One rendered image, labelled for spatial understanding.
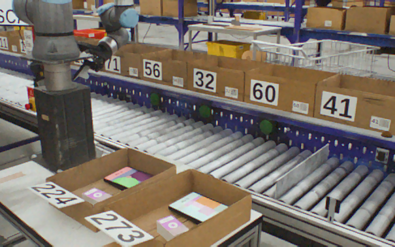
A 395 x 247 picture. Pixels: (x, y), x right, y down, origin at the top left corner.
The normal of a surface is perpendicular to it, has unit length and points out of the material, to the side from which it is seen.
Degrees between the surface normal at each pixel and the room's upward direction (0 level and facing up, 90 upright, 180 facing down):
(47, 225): 0
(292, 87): 90
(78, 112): 90
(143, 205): 89
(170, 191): 89
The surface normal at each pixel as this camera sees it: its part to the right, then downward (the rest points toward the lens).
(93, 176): 0.77, 0.18
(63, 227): 0.00, -0.94
